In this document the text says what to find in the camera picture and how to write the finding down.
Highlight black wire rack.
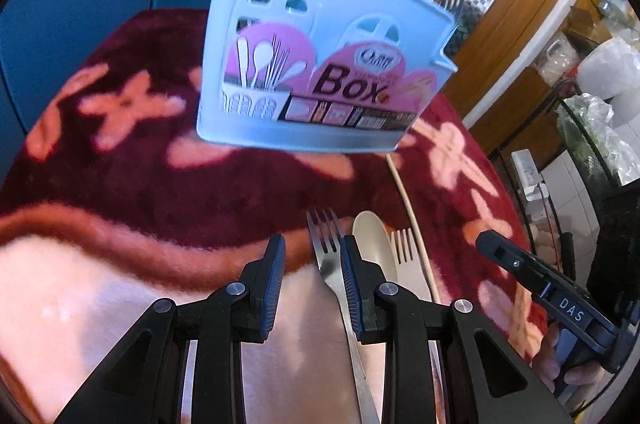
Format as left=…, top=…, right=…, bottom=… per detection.
left=542, top=78, right=640, bottom=209

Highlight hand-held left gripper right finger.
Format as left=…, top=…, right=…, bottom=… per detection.
left=340, top=234, right=574, bottom=424

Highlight white power strip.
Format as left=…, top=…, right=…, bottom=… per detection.
left=510, top=148, right=552, bottom=225

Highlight red floral printed blanket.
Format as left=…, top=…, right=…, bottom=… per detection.
left=0, top=6, right=551, bottom=424

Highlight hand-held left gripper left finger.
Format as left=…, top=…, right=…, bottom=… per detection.
left=52, top=233, right=287, bottom=424

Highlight red cable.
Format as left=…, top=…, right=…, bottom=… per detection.
left=536, top=183, right=567, bottom=257

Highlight wooden shelf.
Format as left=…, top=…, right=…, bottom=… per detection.
left=562, top=0, right=628, bottom=50

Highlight large white plastic bag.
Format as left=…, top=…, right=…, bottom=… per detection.
left=579, top=36, right=640, bottom=125

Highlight beige plastic fork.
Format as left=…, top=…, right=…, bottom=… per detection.
left=389, top=227, right=434, bottom=303

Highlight clear plastic bag of greens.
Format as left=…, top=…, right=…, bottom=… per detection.
left=559, top=92, right=640, bottom=185

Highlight beige plastic spoon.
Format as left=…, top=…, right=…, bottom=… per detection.
left=352, top=211, right=399, bottom=285

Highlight wooden door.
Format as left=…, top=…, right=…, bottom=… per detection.
left=394, top=0, right=587, bottom=131

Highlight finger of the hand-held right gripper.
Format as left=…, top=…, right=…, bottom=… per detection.
left=475, top=229, right=557, bottom=301

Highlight person's right hand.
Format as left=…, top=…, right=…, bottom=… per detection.
left=531, top=323, right=609, bottom=407

